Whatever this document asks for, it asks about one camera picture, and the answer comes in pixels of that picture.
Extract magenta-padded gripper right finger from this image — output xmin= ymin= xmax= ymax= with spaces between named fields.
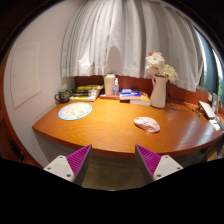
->
xmin=134 ymin=144 xmax=184 ymax=185

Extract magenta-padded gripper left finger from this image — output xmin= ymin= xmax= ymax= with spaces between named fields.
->
xmin=43 ymin=143 xmax=94 ymax=187

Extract pink computer mouse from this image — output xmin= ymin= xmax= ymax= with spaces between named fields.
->
xmin=133 ymin=116 xmax=161 ymax=134

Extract round light blue mouse pad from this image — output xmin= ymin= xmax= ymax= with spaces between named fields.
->
xmin=58 ymin=102 xmax=93 ymax=121

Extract white paper sheet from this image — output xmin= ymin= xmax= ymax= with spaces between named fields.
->
xmin=209 ymin=118 xmax=224 ymax=132

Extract silver laptop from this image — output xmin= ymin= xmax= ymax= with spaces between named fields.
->
xmin=197 ymin=100 xmax=218 ymax=120

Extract orange book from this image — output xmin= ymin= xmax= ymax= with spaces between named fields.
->
xmin=129 ymin=93 xmax=152 ymax=106

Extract dark green mug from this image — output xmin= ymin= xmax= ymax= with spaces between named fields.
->
xmin=54 ymin=88 xmax=71 ymax=104

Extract white ceramic vase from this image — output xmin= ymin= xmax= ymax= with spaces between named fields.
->
xmin=150 ymin=75 xmax=169 ymax=109

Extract red notebook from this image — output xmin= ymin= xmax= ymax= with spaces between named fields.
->
xmin=98 ymin=93 xmax=121 ymax=100

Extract clear spray bottle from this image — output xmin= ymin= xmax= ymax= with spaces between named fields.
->
xmin=112 ymin=77 xmax=120 ymax=97

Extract cream tumbler with lid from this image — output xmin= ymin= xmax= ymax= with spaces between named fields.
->
xmin=103 ymin=73 xmax=116 ymax=96

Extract white flower bouquet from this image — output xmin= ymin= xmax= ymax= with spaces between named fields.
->
xmin=145 ymin=50 xmax=179 ymax=83

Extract window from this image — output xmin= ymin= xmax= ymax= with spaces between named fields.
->
xmin=196 ymin=31 xmax=224 ymax=104

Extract white curtain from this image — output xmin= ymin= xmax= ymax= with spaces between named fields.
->
xmin=60 ymin=0 xmax=205 ymax=93

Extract black cable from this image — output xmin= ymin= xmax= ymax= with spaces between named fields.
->
xmin=166 ymin=91 xmax=191 ymax=113

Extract white wall panel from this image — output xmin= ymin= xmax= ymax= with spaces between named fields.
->
xmin=9 ymin=41 xmax=42 ymax=109

